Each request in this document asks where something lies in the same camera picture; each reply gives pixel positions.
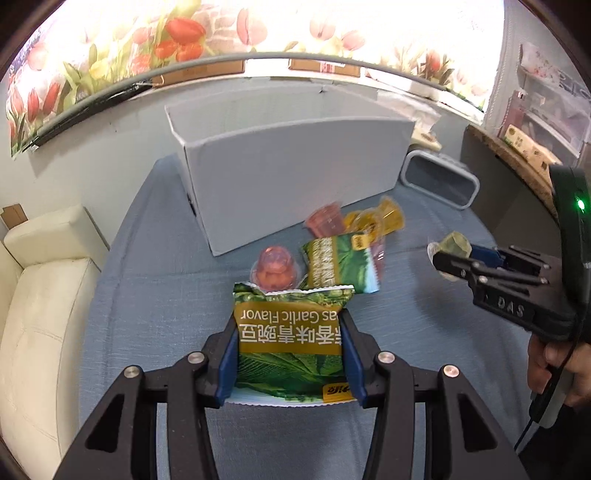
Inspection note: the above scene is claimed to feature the green peas garlic snack bag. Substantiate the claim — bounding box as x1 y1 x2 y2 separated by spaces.
229 283 355 407

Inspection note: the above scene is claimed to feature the person's right hand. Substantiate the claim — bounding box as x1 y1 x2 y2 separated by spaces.
527 333 591 409

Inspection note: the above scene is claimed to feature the grey white bluetooth speaker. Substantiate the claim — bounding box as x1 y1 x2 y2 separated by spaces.
400 149 480 210

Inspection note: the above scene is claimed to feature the orange yellow jelly cup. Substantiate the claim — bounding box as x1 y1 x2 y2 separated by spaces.
344 195 406 247

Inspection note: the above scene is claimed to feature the small yellow patterned box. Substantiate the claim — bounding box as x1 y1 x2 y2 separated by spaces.
503 124 562 177

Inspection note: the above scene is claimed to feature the pink jelly cup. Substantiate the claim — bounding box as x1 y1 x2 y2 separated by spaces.
304 202 346 238

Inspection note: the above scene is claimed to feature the blue fabric table cover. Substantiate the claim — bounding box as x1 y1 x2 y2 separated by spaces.
79 157 530 479

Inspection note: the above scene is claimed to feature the clear plastic drawer organizer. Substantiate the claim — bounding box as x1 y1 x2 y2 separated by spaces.
484 41 591 163

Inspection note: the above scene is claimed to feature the red jelly cup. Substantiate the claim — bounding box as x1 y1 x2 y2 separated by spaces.
249 245 303 291

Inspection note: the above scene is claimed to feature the cream leather sofa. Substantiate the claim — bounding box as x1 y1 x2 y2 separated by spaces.
1 205 108 479

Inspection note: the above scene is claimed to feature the white cardboard storage box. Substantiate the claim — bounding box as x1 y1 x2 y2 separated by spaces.
164 84 414 256

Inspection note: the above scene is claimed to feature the brown cardboard piece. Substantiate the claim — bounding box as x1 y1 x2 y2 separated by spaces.
1 204 28 230

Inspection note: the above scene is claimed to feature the grey wall ledge rail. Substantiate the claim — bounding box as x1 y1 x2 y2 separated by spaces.
13 51 484 154

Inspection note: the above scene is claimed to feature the tulip flower wall poster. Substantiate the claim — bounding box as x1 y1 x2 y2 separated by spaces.
5 1 505 155

